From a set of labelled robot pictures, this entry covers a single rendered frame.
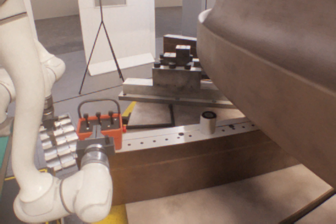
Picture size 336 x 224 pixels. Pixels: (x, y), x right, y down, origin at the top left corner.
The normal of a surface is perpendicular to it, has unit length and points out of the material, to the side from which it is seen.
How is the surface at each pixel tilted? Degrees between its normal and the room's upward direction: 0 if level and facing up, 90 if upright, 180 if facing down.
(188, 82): 90
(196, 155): 90
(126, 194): 90
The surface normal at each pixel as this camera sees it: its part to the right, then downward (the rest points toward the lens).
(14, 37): 0.73, 0.36
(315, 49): -0.77, -0.37
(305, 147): -0.92, 0.18
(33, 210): 0.17, 0.31
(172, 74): -0.16, 0.46
